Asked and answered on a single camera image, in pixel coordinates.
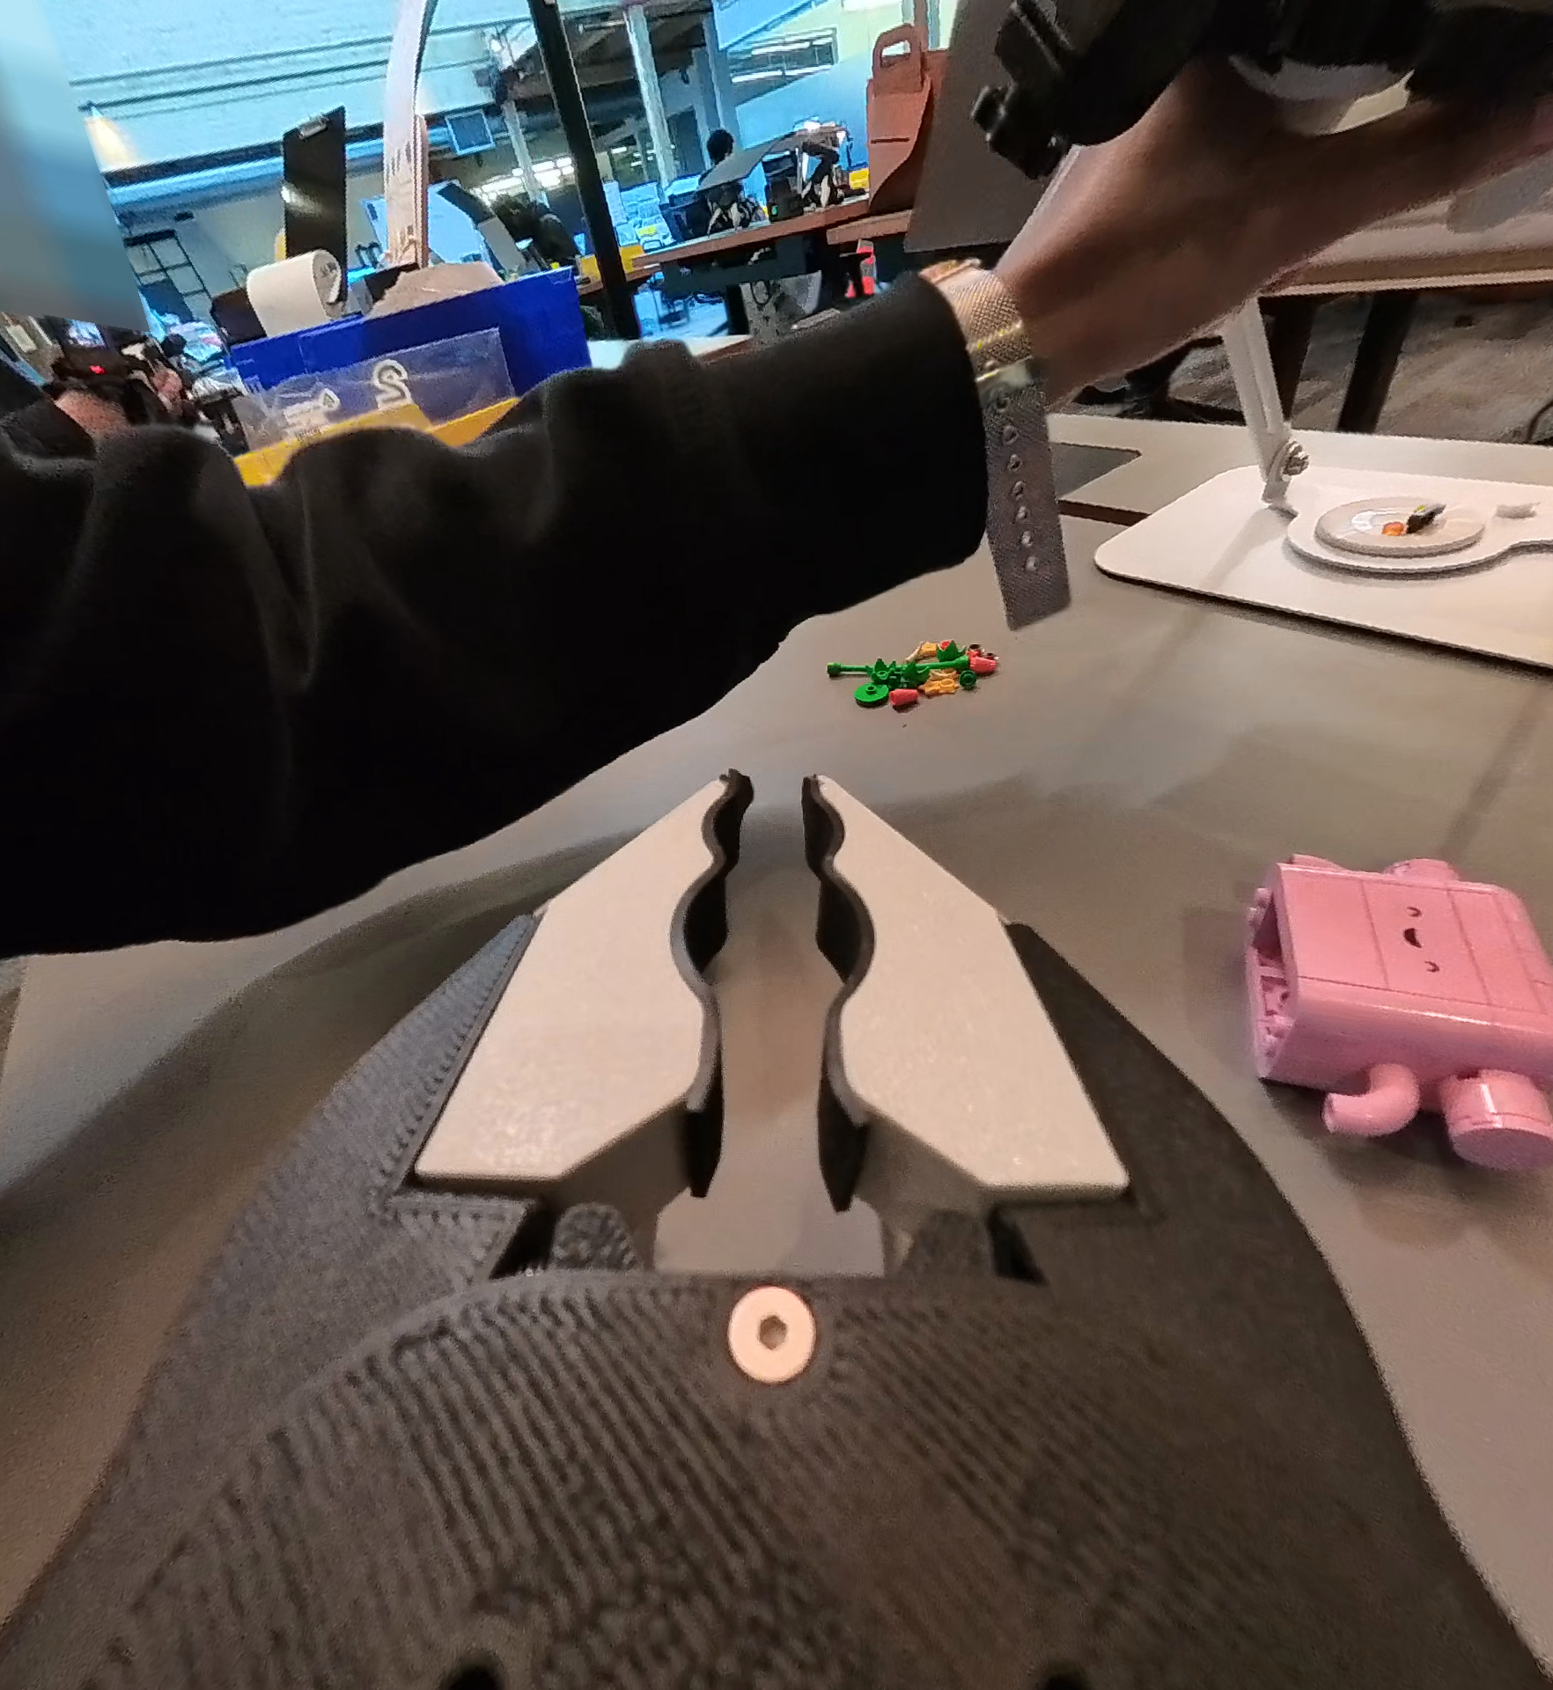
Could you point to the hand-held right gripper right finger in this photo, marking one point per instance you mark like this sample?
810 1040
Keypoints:
960 1044

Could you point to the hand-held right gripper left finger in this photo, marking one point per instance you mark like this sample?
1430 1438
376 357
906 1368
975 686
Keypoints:
592 1044

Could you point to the white book stand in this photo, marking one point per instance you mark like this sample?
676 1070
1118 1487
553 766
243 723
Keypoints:
1185 570

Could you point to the person's left forearm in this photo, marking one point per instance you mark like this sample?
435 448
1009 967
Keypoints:
460 593

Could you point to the person's left hand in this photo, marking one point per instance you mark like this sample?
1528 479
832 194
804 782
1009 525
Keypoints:
1185 196

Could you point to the brown paper bag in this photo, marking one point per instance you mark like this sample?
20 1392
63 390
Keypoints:
900 125

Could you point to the wooden office desk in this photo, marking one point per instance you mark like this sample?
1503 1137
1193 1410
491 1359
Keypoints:
780 233

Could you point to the pink brick toy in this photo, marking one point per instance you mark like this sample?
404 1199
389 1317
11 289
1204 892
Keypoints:
1409 1006

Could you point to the silver mesh wristwatch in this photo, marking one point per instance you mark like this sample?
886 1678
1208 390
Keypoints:
1029 529

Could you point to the black pole lamp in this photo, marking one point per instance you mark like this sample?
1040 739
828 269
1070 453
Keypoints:
580 162

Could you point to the yellow storage bin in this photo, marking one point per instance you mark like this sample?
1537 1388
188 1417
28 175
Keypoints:
330 448

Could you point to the clear acrylic logo sheet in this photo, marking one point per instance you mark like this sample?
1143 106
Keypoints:
378 384

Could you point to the blue storage bin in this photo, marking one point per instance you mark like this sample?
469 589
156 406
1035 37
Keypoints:
460 331

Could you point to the white paper roll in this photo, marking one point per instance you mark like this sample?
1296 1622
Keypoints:
297 292

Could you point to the black clipboard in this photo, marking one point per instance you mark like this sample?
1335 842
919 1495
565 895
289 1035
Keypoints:
315 172

